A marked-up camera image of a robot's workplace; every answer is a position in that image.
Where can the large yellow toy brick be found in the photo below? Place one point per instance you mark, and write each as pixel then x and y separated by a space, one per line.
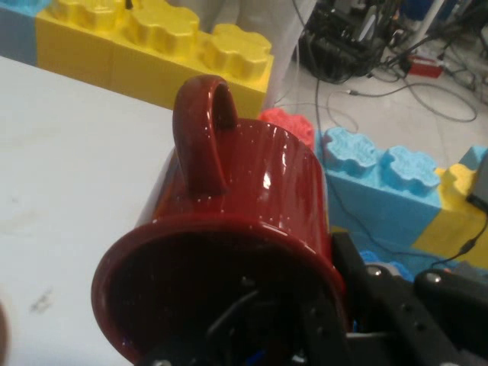
pixel 114 57

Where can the small yellow toy brick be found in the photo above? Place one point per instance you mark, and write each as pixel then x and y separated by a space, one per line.
pixel 450 228

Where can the red ceramic mug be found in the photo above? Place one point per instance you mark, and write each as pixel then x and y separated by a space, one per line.
pixel 248 183

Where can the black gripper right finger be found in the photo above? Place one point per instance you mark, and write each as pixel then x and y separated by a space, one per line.
pixel 400 324

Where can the blue toy brick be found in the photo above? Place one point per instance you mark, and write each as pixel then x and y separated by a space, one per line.
pixel 19 5
pixel 474 156
pixel 381 206

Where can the red power strip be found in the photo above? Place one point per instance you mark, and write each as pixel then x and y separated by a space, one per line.
pixel 425 66

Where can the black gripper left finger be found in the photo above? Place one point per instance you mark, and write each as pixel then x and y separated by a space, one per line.
pixel 324 335

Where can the flat red toy brick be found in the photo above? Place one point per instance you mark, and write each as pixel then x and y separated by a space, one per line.
pixel 289 122

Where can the black electronics pile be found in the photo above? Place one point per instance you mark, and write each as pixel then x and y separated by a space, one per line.
pixel 335 42

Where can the grey toy brick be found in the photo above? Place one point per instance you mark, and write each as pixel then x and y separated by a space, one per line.
pixel 15 38

